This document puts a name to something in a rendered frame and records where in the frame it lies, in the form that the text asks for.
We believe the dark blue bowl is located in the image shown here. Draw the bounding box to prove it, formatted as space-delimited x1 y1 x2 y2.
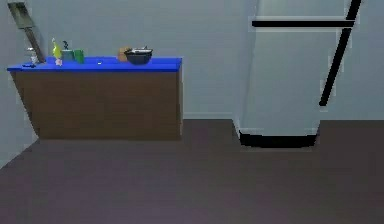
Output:
123 46 154 66

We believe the brown cabinet with blue top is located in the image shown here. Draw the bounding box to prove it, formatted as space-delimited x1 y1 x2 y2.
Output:
6 55 184 141

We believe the brown bread loaf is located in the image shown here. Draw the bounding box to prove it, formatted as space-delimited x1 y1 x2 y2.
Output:
116 46 132 63

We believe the pale grey fridge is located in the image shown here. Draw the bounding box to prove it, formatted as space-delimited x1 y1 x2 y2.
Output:
232 0 364 149

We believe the green cup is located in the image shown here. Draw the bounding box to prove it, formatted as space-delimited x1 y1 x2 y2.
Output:
73 49 85 65

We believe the grey soap dispenser bottle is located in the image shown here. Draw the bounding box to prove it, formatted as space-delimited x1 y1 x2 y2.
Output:
61 40 75 62

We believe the yellow green spray bottle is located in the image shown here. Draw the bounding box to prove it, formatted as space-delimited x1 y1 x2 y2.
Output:
50 37 63 60

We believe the grey metal tap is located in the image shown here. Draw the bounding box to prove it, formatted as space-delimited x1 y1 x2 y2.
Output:
25 47 40 66

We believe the long black fridge handle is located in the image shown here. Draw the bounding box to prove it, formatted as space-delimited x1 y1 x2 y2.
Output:
318 27 353 108

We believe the short black fridge handle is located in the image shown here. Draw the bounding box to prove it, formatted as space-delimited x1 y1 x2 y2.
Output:
345 0 363 21

